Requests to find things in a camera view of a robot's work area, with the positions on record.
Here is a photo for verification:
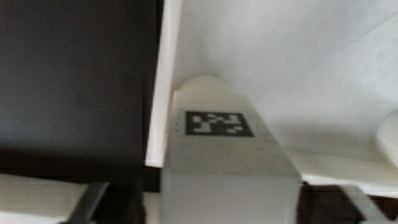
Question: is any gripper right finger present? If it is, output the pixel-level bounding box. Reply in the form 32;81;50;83
297;181;395;224

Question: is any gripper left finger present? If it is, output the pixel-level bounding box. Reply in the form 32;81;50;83
68;182;146;224

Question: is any white table leg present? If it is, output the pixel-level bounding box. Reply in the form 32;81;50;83
160;76;301;224

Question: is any white square tabletop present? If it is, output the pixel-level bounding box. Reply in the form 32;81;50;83
146;0;398;197

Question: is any white obstacle fence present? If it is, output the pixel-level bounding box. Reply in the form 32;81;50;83
0;174;87;224

